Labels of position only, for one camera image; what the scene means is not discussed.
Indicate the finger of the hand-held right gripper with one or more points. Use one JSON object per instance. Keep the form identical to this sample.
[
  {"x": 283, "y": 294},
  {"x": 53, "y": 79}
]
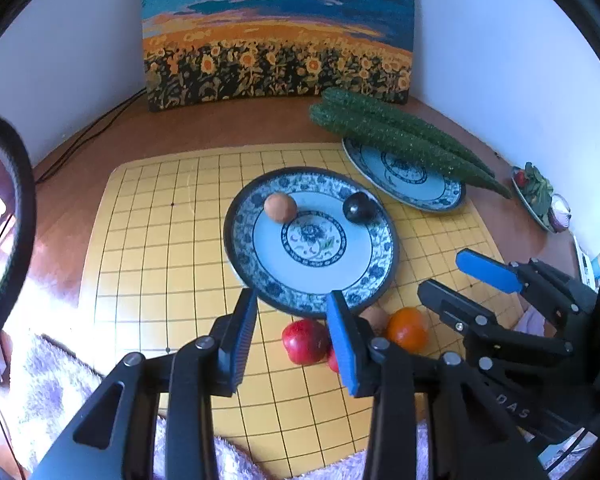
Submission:
[
  {"x": 485, "y": 267},
  {"x": 455, "y": 310}
]

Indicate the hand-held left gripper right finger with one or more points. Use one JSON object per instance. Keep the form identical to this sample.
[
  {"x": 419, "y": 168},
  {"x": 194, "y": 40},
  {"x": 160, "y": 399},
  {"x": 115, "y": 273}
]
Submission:
[{"x": 342, "y": 345}]

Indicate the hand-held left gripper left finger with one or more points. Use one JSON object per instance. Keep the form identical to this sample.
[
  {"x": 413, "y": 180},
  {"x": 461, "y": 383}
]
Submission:
[{"x": 240, "y": 340}]

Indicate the small red apple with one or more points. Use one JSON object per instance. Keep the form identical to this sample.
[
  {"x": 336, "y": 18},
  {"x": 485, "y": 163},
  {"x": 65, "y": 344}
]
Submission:
[
  {"x": 305, "y": 342},
  {"x": 333, "y": 361}
]

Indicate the brown round fruit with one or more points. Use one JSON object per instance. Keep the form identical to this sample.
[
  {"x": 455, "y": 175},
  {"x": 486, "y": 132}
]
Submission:
[
  {"x": 280, "y": 207},
  {"x": 377, "y": 320}
]

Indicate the orange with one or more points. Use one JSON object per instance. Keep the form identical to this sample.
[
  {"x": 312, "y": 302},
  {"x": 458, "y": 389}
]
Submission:
[{"x": 407, "y": 330}]

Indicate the blue floral plate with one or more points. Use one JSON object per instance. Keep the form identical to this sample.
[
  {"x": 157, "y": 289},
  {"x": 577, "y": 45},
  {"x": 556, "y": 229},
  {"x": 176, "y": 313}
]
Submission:
[
  {"x": 310, "y": 265},
  {"x": 420, "y": 187}
]

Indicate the small dish of salad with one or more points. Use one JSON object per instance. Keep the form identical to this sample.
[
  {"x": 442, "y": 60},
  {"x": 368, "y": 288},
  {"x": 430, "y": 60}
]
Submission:
[{"x": 535, "y": 190}]

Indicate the red onion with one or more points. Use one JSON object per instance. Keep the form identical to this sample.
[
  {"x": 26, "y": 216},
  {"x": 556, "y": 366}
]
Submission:
[{"x": 560, "y": 212}]

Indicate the white blue package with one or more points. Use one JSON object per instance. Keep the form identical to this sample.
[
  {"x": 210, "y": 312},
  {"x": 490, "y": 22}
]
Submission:
[{"x": 587, "y": 262}]

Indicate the yellow grid board mat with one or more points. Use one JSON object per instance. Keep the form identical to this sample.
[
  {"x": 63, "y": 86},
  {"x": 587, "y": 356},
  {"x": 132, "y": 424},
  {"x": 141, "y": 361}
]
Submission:
[{"x": 155, "y": 260}]

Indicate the dark plum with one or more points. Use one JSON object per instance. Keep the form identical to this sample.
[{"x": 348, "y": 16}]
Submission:
[{"x": 359, "y": 207}]

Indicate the two green cucumbers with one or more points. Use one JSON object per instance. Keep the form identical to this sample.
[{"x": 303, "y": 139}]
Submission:
[{"x": 380, "y": 135}]

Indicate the green cucumber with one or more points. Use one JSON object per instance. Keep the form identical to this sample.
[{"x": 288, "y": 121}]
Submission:
[{"x": 380, "y": 110}]

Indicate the purple fluffy rug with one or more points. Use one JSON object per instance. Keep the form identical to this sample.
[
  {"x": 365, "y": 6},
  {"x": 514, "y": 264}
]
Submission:
[{"x": 55, "y": 395}]

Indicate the black curved rim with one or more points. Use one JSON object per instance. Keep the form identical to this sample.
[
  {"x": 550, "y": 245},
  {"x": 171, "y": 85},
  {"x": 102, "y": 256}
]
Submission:
[{"x": 22, "y": 200}]

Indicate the sunflower field painting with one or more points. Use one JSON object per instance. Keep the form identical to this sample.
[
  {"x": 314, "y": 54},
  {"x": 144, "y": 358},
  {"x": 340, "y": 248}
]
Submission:
[{"x": 280, "y": 35}]

